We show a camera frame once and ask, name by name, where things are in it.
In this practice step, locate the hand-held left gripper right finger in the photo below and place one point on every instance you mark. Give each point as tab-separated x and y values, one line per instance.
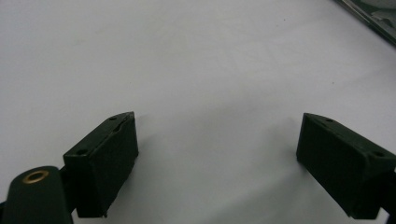
339	161

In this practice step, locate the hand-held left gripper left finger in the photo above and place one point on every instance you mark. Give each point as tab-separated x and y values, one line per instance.
104	161

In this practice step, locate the dark table edge strip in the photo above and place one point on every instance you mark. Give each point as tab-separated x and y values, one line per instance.
378	18

